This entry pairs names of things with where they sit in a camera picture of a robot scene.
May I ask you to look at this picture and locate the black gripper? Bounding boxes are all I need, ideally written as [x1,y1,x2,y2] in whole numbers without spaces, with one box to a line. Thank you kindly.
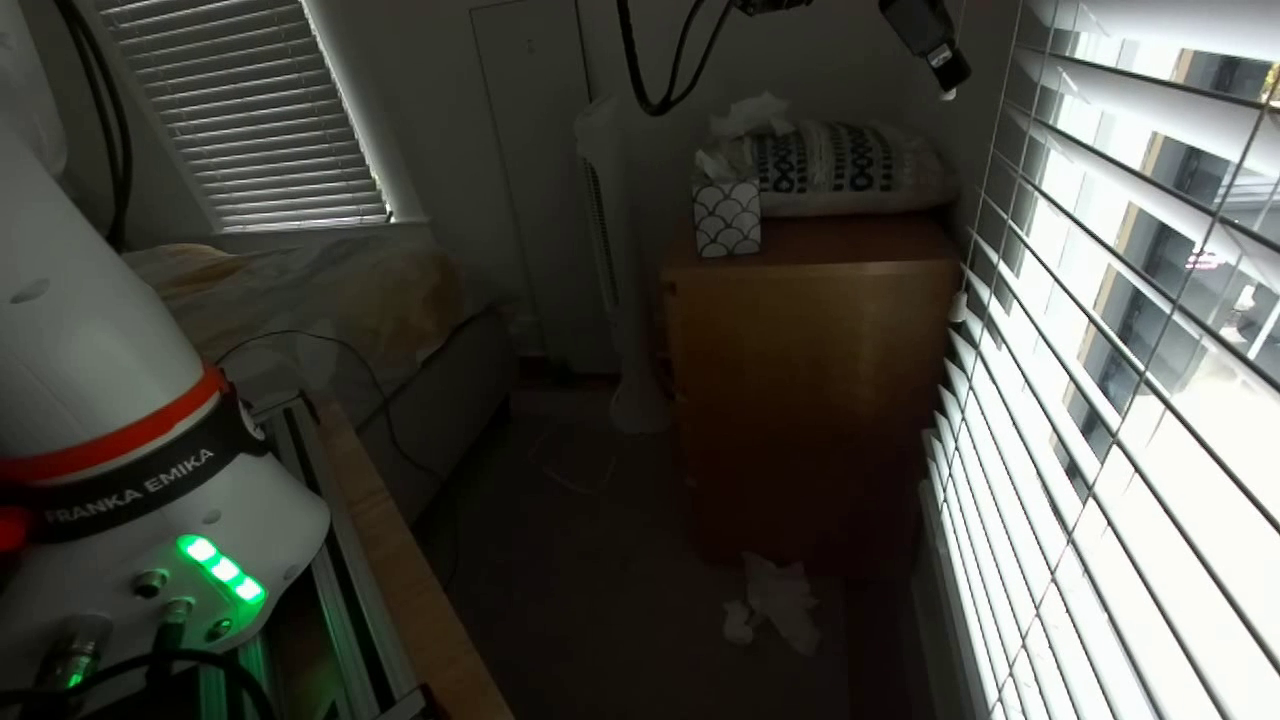
[877,0,976,104]

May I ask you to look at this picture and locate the large white window blinds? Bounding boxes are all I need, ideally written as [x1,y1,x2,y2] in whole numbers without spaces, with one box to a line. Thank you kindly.
[916,0,1280,720]

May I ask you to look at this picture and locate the small white window blinds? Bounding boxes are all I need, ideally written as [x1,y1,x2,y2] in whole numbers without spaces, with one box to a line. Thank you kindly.
[80,0,405,239]

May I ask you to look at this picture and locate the patterned white pillow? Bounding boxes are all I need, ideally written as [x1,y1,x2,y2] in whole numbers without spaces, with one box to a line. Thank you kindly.
[748,117,954,221]

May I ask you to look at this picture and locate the white crumpled cloth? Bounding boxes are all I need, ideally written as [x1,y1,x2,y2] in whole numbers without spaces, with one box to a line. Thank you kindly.
[705,87,798,145]

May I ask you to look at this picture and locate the diamond pattern tissue box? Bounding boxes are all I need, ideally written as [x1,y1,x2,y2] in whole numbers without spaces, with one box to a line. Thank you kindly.
[688,145,767,266]

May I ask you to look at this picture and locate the wooden chest of drawers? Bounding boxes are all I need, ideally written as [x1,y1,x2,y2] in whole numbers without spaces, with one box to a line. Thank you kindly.
[661,209,967,579]

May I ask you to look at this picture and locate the white tower fan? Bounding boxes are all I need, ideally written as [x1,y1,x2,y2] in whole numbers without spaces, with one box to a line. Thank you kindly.
[572,94,673,440]

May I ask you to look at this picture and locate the crumpled white tissues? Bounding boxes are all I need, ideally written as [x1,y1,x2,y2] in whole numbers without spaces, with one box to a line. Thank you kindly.
[714,549,823,659]

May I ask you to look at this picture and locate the bed with yellowish blanket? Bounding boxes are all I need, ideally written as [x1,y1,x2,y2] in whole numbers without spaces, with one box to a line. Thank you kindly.
[125,221,521,530]

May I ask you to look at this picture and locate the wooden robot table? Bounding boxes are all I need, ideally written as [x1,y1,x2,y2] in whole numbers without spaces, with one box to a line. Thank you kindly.
[300,390,521,720]

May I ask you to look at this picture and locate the black hanging robot cable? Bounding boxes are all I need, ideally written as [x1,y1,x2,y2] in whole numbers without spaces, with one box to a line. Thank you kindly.
[612,0,737,120]

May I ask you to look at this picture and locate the thin black cable on bed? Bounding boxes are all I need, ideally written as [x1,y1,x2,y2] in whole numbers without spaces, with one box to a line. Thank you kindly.
[208,300,512,489]

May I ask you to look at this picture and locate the aluminium rail frame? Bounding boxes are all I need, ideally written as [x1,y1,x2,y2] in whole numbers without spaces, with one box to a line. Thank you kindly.
[248,398,430,720]

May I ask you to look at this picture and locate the black cable beside robot base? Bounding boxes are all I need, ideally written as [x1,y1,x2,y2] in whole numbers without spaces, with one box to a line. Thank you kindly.
[49,0,138,261]

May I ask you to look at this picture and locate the black cables at base plugs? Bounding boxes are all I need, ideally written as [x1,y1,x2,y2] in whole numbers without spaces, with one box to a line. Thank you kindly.
[0,616,283,720]

